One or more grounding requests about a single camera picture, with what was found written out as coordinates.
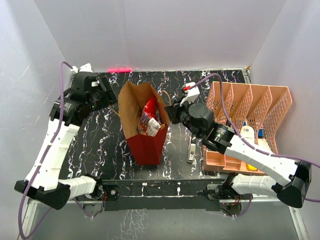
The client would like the blue small box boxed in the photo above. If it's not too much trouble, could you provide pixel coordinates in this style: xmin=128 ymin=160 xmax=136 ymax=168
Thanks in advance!
xmin=257 ymin=128 xmax=265 ymax=139

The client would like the pink tape strip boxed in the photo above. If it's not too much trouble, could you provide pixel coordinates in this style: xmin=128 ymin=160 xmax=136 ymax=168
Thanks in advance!
xmin=107 ymin=67 xmax=132 ymax=73

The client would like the black silver stapler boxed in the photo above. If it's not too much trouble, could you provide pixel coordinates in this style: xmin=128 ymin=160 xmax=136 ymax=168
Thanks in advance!
xmin=187 ymin=135 xmax=197 ymax=164

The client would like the yellow sticky note pad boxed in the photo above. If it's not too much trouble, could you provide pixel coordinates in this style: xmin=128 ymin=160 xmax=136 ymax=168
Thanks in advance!
xmin=246 ymin=163 xmax=258 ymax=172

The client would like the white red card box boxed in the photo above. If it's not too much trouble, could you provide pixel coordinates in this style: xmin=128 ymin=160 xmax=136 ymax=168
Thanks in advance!
xmin=257 ymin=138 xmax=272 ymax=153

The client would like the aluminium front rail frame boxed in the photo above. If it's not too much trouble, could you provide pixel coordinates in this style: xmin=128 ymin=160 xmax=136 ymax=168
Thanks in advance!
xmin=22 ymin=196 xmax=309 ymax=240

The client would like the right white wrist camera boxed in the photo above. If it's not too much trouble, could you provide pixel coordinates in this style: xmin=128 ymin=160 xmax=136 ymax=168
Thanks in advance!
xmin=180 ymin=82 xmax=200 ymax=106

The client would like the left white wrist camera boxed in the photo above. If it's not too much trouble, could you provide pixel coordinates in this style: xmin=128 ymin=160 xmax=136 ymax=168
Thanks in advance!
xmin=70 ymin=63 xmax=93 ymax=74

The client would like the red cookie snack bag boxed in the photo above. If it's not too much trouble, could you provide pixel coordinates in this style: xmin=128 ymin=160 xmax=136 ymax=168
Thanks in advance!
xmin=141 ymin=96 xmax=158 ymax=125

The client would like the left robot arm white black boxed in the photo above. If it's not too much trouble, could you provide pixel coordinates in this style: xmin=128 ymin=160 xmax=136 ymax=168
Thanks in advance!
xmin=14 ymin=71 xmax=117 ymax=210

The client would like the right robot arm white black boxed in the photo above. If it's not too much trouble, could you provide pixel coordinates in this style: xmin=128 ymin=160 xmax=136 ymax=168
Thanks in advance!
xmin=164 ymin=102 xmax=312 ymax=208

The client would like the red brown paper bag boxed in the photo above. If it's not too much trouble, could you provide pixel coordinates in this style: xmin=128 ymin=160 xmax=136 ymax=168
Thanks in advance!
xmin=118 ymin=81 xmax=170 ymax=165

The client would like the white lotion bottle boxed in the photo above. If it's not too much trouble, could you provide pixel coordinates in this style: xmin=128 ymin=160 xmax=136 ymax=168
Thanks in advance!
xmin=240 ymin=125 xmax=255 ymax=146

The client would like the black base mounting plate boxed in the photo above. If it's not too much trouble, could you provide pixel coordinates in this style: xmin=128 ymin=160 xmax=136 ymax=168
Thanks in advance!
xmin=102 ymin=178 xmax=223 ymax=211

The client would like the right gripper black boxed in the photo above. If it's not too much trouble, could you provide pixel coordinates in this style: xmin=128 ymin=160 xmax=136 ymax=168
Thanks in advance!
xmin=165 ymin=96 xmax=203 ymax=139

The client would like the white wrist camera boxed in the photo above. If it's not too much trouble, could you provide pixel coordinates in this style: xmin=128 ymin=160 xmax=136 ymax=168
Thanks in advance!
xmin=70 ymin=63 xmax=93 ymax=74
xmin=180 ymin=82 xmax=200 ymax=106

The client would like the peach plastic desk organizer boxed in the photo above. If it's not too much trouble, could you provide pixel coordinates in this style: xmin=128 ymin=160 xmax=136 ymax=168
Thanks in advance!
xmin=201 ymin=81 xmax=293 ymax=176

